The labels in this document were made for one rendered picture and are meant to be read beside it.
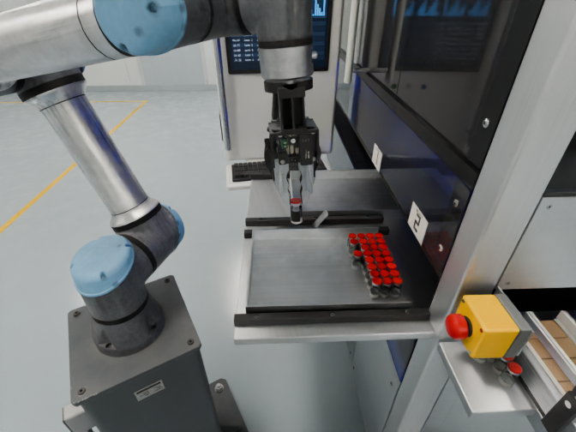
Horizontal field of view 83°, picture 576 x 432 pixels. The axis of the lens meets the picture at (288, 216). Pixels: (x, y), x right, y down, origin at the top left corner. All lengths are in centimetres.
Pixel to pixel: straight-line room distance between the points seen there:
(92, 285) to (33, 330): 150
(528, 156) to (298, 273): 51
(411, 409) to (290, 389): 75
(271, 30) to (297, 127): 12
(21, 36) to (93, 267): 39
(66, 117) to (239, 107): 81
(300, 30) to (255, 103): 97
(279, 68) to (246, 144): 103
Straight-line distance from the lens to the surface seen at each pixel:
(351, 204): 105
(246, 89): 142
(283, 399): 160
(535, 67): 51
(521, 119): 52
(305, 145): 49
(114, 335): 81
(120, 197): 77
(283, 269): 81
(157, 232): 79
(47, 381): 196
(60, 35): 49
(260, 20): 49
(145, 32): 38
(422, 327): 75
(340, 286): 78
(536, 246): 64
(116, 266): 70
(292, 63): 47
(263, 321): 69
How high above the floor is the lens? 144
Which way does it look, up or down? 35 degrees down
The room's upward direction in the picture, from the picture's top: straight up
